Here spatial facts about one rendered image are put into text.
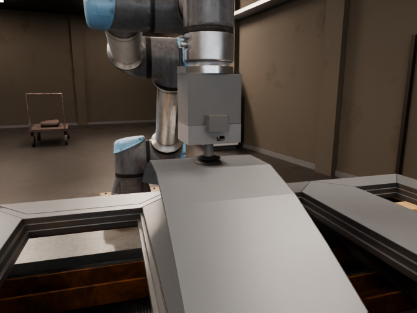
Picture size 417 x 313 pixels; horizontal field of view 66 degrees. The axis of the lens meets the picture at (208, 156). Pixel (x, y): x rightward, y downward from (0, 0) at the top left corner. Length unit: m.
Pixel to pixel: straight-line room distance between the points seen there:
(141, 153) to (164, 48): 0.43
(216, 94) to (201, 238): 0.21
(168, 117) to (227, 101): 0.61
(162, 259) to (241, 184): 0.21
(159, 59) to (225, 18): 0.47
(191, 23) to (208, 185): 0.23
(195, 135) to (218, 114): 0.05
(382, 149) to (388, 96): 0.59
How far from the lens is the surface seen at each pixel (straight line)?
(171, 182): 0.44
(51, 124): 7.56
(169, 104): 1.04
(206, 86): 0.47
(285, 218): 0.42
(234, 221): 0.40
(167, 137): 1.15
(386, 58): 4.19
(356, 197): 0.96
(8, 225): 0.83
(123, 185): 1.23
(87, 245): 1.07
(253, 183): 0.46
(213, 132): 0.47
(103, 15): 0.58
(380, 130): 4.18
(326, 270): 0.39
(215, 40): 0.48
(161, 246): 0.63
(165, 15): 0.58
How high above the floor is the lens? 1.14
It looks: 12 degrees down
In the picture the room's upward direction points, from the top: straight up
